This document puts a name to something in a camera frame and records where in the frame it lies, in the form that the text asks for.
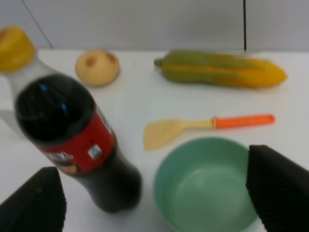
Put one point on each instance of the green plastic bowl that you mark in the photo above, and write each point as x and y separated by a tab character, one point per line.
200	186

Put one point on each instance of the corn cob with green husk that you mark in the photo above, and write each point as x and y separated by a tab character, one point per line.
201	67

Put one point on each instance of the orange peach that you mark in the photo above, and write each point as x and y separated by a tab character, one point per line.
96	68

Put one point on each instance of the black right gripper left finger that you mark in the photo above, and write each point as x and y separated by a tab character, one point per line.
39	205

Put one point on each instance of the beige spatula with orange handle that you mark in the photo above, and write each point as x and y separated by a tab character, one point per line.
158	133

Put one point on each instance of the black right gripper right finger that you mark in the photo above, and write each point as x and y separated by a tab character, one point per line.
279	190

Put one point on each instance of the cola bottle with yellow cap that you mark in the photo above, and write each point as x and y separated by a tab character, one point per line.
59	116

